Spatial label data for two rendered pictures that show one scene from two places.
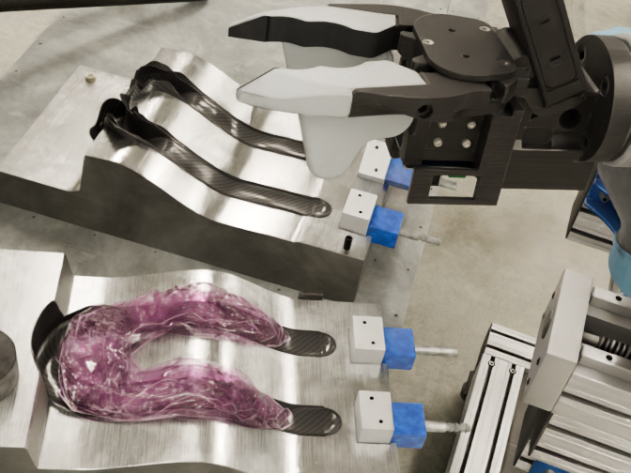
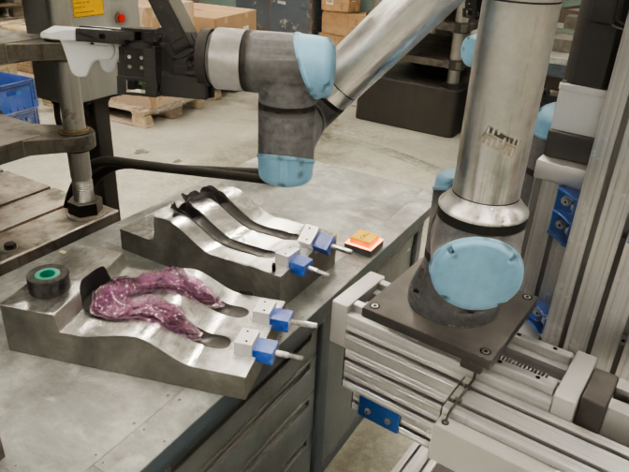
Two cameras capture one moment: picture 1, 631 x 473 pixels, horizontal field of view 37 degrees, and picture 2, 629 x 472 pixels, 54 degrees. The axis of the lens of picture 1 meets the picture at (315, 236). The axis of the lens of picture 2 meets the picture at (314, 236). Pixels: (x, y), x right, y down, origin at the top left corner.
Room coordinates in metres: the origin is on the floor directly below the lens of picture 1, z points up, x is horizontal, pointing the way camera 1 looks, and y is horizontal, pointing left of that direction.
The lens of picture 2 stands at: (-0.22, -0.58, 1.60)
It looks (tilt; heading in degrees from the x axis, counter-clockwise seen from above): 27 degrees down; 22
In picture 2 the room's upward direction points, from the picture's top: 3 degrees clockwise
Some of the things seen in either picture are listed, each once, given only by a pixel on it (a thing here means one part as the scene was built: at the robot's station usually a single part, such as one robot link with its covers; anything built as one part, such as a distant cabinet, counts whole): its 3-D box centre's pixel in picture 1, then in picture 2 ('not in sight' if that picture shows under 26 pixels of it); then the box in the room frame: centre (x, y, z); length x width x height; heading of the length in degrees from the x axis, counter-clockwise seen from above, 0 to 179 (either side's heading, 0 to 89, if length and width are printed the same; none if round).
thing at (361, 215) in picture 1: (392, 228); (304, 266); (0.90, -0.10, 0.89); 0.13 x 0.05 x 0.05; 83
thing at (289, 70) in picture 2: not in sight; (289, 66); (0.48, -0.24, 1.43); 0.11 x 0.08 x 0.09; 104
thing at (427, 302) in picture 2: not in sight; (457, 275); (0.68, -0.46, 1.09); 0.15 x 0.15 x 0.10
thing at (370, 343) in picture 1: (404, 348); (285, 320); (0.74, -0.13, 0.86); 0.13 x 0.05 x 0.05; 100
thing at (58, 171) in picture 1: (208, 157); (226, 233); (0.99, 0.17, 0.87); 0.50 x 0.26 x 0.14; 83
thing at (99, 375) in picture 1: (176, 350); (153, 295); (0.64, 0.12, 0.90); 0.26 x 0.18 x 0.08; 100
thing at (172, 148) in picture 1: (219, 137); (228, 219); (0.98, 0.15, 0.92); 0.35 x 0.16 x 0.09; 83
